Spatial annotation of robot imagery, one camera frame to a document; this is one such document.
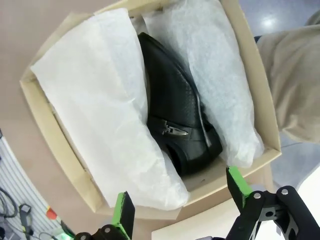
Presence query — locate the grey handheld device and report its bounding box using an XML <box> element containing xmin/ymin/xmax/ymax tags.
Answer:
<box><xmin>19</xmin><ymin>203</ymin><xmax>33</xmax><ymax>227</ymax></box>

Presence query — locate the white tissue paper sheet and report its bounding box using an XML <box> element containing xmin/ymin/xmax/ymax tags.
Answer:
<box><xmin>29</xmin><ymin>0</ymin><xmax>265</xmax><ymax>210</ymax></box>

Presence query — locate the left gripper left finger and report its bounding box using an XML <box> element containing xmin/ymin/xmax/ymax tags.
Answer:
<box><xmin>74</xmin><ymin>190</ymin><xmax>136</xmax><ymax>240</ymax></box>

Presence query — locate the brown cardboard shoe box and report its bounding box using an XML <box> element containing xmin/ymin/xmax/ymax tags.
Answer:
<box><xmin>19</xmin><ymin>0</ymin><xmax>283</xmax><ymax>217</ymax></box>

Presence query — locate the black leather shoe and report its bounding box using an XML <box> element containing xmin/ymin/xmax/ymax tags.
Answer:
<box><xmin>137</xmin><ymin>32</ymin><xmax>224</xmax><ymax>178</ymax></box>

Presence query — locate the person in beige sweater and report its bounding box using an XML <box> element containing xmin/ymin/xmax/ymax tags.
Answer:
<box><xmin>255</xmin><ymin>10</ymin><xmax>320</xmax><ymax>144</ymax></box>

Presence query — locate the red emergency button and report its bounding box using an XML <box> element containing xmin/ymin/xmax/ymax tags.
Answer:
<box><xmin>45</xmin><ymin>208</ymin><xmax>58</xmax><ymax>222</ymax></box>

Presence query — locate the white slotted base plate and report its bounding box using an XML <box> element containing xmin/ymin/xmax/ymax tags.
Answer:
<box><xmin>0</xmin><ymin>129</ymin><xmax>65</xmax><ymax>240</ymax></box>

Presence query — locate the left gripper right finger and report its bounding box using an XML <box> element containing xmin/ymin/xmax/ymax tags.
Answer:
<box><xmin>225</xmin><ymin>165</ymin><xmax>320</xmax><ymax>240</ymax></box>

